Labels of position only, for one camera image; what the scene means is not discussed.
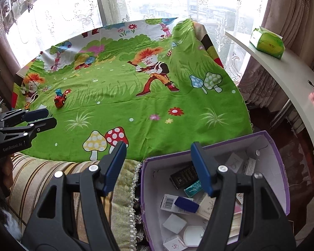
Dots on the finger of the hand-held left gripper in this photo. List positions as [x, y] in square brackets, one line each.
[38, 113]
[41, 125]

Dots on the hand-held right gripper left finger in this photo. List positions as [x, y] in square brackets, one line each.
[116, 167]

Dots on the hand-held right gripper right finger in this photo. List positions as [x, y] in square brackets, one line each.
[201, 172]

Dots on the dark grey box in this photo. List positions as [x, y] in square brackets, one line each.
[183, 176]

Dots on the white box with ornament print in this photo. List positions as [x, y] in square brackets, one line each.
[205, 207]

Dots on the white and blue box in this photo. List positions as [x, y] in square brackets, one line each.
[170, 203]

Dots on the plain white square box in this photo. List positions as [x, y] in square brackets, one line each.
[174, 223]

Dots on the purple cardboard box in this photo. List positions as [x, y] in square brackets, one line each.
[272, 167]

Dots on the small white patterned box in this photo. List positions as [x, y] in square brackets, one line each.
[172, 243]

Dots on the person's left hand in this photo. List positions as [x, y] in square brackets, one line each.
[2, 170]

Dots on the striped cushion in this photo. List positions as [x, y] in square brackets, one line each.
[55, 170]

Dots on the brown drape curtain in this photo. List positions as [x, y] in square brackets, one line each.
[0, 52]
[290, 5]

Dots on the white fluffy fabric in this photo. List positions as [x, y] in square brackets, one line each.
[9, 219]

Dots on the green cartoon printed cloth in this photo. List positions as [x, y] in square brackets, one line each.
[133, 83]

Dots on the metal shelf leg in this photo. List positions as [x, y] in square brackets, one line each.
[281, 113]

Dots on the white lace curtain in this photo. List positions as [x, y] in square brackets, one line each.
[68, 10]

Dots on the white curved shelf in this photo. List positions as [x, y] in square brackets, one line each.
[290, 65]

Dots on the black pen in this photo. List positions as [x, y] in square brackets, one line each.
[313, 83]

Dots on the green tissue pack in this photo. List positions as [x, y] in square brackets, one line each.
[268, 44]

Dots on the window frame post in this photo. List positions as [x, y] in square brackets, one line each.
[102, 2]

